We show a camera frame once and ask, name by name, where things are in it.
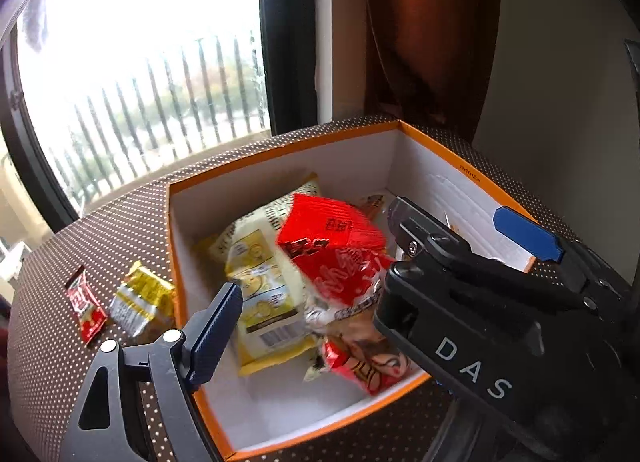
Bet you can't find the brown curtain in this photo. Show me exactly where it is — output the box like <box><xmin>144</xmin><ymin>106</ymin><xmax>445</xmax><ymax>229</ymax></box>
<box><xmin>366</xmin><ymin>0</ymin><xmax>500</xmax><ymax>141</ymax></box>

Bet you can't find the cream yellow biscuit pack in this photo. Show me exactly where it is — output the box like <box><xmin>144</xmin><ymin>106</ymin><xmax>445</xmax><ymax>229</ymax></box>
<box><xmin>194</xmin><ymin>173</ymin><xmax>320</xmax><ymax>376</ymax></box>

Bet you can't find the small red snack packet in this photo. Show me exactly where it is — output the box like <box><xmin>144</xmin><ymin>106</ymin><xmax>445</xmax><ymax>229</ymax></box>
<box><xmin>65</xmin><ymin>266</ymin><xmax>108</xmax><ymax>345</ymax></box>

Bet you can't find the red cartoon snack bag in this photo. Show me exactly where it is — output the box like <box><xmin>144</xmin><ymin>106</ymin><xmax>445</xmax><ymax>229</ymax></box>
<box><xmin>277</xmin><ymin>193</ymin><xmax>410</xmax><ymax>396</ymax></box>

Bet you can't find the brown polka dot tablecloth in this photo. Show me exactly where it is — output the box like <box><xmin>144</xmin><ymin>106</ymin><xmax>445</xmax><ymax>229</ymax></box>
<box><xmin>6</xmin><ymin>113</ymin><xmax>582</xmax><ymax>462</ymax></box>

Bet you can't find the balcony metal railing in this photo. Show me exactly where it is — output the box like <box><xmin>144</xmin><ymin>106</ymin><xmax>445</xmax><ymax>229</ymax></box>
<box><xmin>41</xmin><ymin>33</ymin><xmax>270</xmax><ymax>213</ymax></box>

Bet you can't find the orange cardboard box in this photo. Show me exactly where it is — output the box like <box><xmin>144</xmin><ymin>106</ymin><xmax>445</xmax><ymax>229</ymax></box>
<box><xmin>167</xmin><ymin>121</ymin><xmax>534</xmax><ymax>461</ymax></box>

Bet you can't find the yellow silver snack packet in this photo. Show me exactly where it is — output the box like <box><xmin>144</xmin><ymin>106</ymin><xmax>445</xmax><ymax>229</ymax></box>
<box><xmin>108</xmin><ymin>261</ymin><xmax>176</xmax><ymax>344</ymax></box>

